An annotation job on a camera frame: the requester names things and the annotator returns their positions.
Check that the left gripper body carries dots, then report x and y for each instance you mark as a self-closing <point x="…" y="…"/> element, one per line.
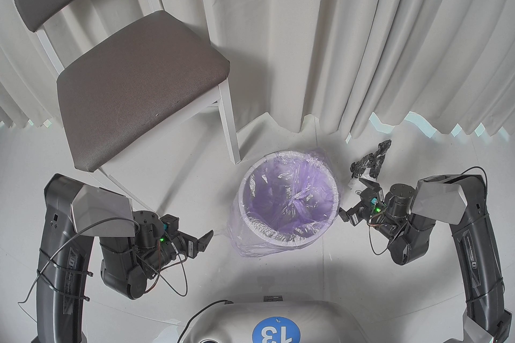
<point x="187" y="245"/>

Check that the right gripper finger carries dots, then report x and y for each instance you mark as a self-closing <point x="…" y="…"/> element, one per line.
<point x="345" y="214"/>
<point x="370" y="185"/>

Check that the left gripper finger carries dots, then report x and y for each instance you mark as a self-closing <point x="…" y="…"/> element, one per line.
<point x="206" y="241"/>

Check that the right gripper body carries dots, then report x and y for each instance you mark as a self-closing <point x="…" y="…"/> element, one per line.
<point x="362" y="214"/>

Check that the clear printed wrapper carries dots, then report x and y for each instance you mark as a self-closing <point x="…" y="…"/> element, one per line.
<point x="353" y="182"/>

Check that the black plastic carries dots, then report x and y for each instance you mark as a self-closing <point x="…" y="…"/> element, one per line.
<point x="378" y="162"/>

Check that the purple plastic bag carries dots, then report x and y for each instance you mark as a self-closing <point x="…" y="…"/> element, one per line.
<point x="289" y="196"/>

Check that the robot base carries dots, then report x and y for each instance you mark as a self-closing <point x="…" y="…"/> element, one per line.
<point x="322" y="321"/>

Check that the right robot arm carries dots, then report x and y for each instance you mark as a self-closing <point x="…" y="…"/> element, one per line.
<point x="438" y="196"/>

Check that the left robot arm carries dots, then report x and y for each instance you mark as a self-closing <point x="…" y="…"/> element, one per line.
<point x="100" y="208"/>

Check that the white trash bin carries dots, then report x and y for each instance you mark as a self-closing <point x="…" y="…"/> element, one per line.
<point x="281" y="241"/>

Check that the white curtain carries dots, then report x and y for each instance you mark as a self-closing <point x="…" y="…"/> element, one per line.
<point x="422" y="32"/>
<point x="261" y="32"/>

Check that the white chair grey cushions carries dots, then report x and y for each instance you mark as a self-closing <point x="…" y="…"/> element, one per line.
<point x="141" y="72"/>

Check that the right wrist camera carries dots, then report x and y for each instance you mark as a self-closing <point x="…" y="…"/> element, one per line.
<point x="370" y="197"/>

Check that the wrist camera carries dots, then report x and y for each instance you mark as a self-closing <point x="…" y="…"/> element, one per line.
<point x="370" y="197"/>
<point x="171" y="223"/>

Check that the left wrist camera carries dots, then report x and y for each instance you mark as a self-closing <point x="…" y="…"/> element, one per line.
<point x="171" y="223"/>

